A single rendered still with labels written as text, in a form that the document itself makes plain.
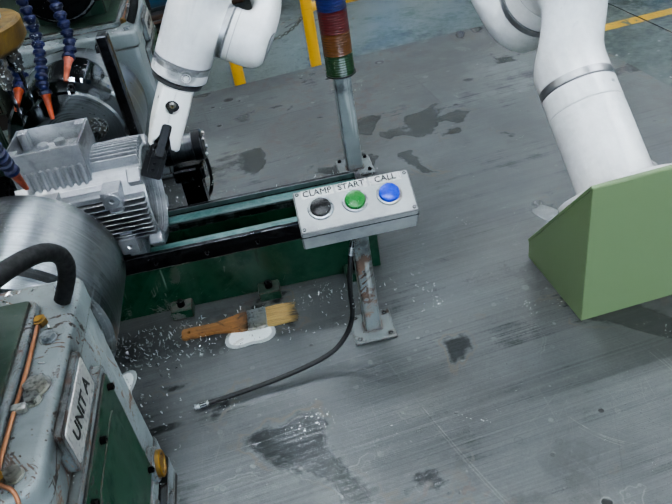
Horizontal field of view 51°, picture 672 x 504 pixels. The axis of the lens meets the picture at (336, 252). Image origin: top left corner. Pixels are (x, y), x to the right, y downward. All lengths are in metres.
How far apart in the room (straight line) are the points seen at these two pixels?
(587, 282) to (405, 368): 0.31
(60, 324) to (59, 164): 0.48
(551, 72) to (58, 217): 0.77
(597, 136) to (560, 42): 0.16
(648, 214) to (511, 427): 0.37
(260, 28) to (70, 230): 0.38
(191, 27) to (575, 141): 0.60
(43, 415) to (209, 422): 0.46
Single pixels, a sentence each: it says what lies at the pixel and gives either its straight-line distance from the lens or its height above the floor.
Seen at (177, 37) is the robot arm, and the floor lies 1.29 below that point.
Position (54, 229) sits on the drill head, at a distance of 0.97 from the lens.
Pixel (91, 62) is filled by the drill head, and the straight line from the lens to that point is 1.50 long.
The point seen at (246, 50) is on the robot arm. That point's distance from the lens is 1.03.
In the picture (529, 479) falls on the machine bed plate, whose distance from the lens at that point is 0.98.
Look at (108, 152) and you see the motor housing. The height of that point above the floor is 1.11.
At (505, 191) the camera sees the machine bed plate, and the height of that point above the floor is 0.80.
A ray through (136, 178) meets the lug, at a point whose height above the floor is 1.08.
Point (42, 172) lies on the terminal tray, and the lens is 1.21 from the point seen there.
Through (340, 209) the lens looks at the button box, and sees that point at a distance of 0.99.
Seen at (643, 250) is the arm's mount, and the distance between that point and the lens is 1.15.
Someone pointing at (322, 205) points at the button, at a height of 1.07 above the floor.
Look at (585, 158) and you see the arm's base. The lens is 1.14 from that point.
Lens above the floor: 1.60
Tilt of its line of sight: 36 degrees down
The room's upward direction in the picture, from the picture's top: 10 degrees counter-clockwise
